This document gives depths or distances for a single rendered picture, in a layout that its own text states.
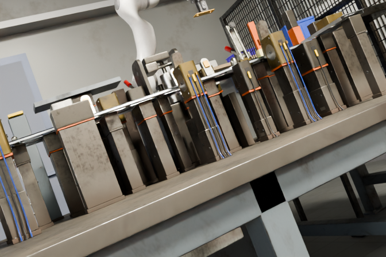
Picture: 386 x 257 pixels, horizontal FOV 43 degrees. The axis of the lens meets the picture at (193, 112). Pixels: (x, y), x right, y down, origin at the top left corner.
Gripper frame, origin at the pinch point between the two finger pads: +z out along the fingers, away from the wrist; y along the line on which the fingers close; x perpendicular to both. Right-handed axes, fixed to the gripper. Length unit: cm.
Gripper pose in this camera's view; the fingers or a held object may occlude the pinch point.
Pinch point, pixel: (201, 7)
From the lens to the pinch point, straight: 194.5
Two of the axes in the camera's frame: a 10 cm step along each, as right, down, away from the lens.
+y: 3.4, -1.9, -9.2
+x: 8.7, -3.1, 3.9
